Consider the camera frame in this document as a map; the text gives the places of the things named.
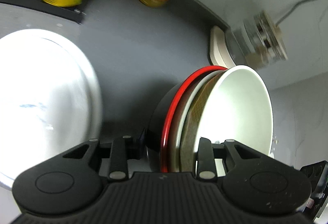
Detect cream kettle heating base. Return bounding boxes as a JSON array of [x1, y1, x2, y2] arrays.
[[208, 26, 237, 67]]

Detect large white bowl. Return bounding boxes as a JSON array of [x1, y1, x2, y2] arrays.
[[195, 65, 273, 158]]

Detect black bowl with red rim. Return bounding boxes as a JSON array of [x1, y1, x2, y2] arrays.
[[147, 65, 228, 173]]

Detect black tray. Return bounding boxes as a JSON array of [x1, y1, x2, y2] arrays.
[[0, 0, 85, 26]]

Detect oval white printed plate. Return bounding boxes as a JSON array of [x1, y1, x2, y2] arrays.
[[0, 29, 103, 192]]

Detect olive patterned bowl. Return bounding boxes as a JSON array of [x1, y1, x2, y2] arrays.
[[179, 72, 225, 173]]

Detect grey cable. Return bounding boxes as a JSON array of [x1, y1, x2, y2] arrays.
[[275, 0, 328, 27]]

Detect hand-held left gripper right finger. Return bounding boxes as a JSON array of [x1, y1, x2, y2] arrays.
[[196, 137, 262, 180]]

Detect glass kettle with cream lid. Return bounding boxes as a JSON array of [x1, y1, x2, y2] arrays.
[[225, 10, 289, 71]]

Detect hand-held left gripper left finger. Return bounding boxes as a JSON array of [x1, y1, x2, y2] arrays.
[[63, 134, 148, 181]]

